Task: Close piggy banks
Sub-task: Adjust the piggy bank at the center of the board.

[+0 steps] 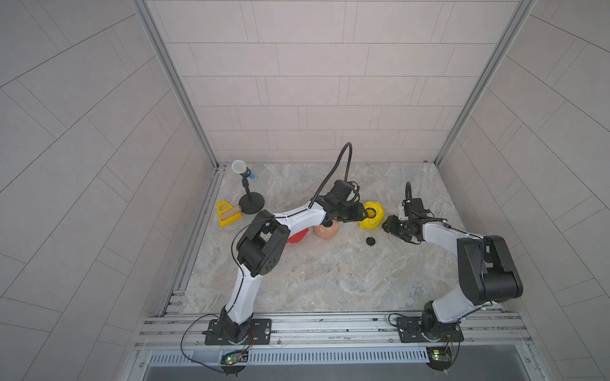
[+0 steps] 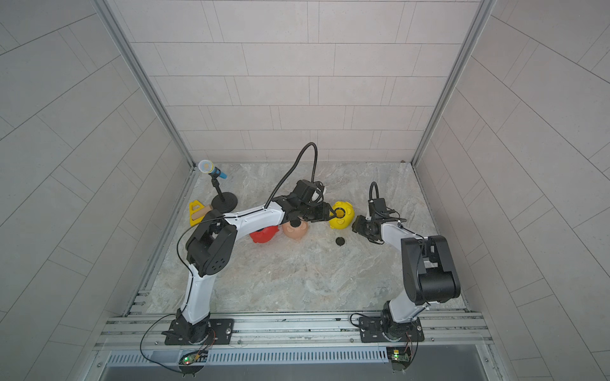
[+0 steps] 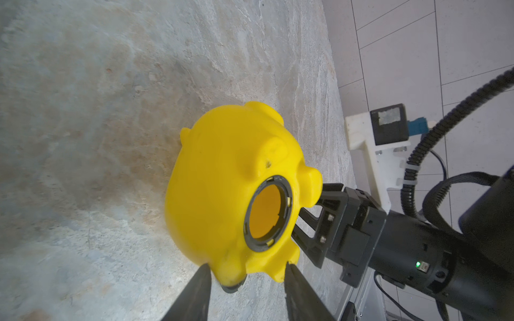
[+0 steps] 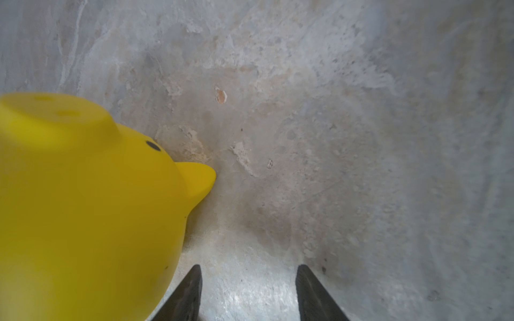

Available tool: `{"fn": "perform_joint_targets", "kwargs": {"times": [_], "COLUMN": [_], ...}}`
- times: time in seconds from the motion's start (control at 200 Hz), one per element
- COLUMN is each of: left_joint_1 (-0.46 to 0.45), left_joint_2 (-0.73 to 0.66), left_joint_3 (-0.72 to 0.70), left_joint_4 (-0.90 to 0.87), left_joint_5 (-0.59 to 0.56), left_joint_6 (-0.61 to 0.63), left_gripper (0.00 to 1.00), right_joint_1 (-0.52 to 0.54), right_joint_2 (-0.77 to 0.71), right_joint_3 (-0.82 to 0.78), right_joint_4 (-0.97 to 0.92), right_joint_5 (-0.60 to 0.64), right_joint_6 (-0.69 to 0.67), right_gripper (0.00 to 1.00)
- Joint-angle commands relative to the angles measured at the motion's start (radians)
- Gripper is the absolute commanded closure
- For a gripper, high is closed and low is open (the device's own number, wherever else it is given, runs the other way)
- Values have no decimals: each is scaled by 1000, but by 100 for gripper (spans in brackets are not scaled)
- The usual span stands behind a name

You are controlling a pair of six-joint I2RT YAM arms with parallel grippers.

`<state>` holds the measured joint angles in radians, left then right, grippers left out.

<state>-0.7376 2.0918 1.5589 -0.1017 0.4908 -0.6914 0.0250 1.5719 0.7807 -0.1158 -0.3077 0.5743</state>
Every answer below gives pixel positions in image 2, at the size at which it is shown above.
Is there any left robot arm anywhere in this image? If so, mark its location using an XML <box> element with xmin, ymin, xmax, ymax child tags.
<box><xmin>162</xmin><ymin>180</ymin><xmax>336</xmax><ymax>345</ymax></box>

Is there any circuit board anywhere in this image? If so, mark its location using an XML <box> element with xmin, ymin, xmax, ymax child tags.
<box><xmin>386</xmin><ymin>346</ymin><xmax>412</xmax><ymax>371</ymax></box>
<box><xmin>179</xmin><ymin>350</ymin><xmax>208</xmax><ymax>366</ymax></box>

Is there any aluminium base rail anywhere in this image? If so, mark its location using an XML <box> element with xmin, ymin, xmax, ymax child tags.
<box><xmin>94</xmin><ymin>310</ymin><xmax>492</xmax><ymax>351</ymax></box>

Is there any black corrugated cable left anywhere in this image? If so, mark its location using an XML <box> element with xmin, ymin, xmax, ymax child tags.
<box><xmin>264</xmin><ymin>141</ymin><xmax>319</xmax><ymax>208</ymax></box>

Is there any red piggy bank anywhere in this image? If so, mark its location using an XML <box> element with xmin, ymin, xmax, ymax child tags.
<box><xmin>249</xmin><ymin>225</ymin><xmax>279</xmax><ymax>244</ymax></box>

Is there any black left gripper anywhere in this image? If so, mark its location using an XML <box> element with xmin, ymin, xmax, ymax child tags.
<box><xmin>297</xmin><ymin>201</ymin><xmax>339</xmax><ymax>222</ymax></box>

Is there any aluminium corner post right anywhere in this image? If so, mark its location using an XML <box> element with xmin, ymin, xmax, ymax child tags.
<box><xmin>411</xmin><ymin>0</ymin><xmax>497</xmax><ymax>168</ymax></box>

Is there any left circuit board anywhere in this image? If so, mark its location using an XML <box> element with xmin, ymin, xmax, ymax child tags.
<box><xmin>179</xmin><ymin>350</ymin><xmax>208</xmax><ymax>366</ymax></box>

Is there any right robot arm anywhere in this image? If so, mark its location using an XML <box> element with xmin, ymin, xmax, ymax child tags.
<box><xmin>352</xmin><ymin>198</ymin><xmax>461</xmax><ymax>341</ymax></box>

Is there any pink piggy bank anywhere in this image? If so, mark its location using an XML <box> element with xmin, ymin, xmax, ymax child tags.
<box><xmin>282</xmin><ymin>222</ymin><xmax>309</xmax><ymax>241</ymax></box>

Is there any aluminium corner post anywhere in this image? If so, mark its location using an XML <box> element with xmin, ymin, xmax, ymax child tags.
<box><xmin>91</xmin><ymin>0</ymin><xmax>195</xmax><ymax>171</ymax></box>
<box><xmin>411</xmin><ymin>0</ymin><xmax>497</xmax><ymax>168</ymax></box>

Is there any aluminium corner post left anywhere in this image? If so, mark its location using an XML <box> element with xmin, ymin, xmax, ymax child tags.
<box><xmin>91</xmin><ymin>0</ymin><xmax>195</xmax><ymax>171</ymax></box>

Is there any toy microphone on stand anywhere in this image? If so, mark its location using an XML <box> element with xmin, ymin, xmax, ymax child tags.
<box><xmin>197</xmin><ymin>160</ymin><xmax>238</xmax><ymax>214</ymax></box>

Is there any yellow piggy bank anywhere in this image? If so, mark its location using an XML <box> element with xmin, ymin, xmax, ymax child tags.
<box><xmin>329</xmin><ymin>202</ymin><xmax>355</xmax><ymax>230</ymax></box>

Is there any right circuit board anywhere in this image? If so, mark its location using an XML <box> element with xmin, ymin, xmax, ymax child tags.
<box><xmin>386</xmin><ymin>346</ymin><xmax>412</xmax><ymax>371</ymax></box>

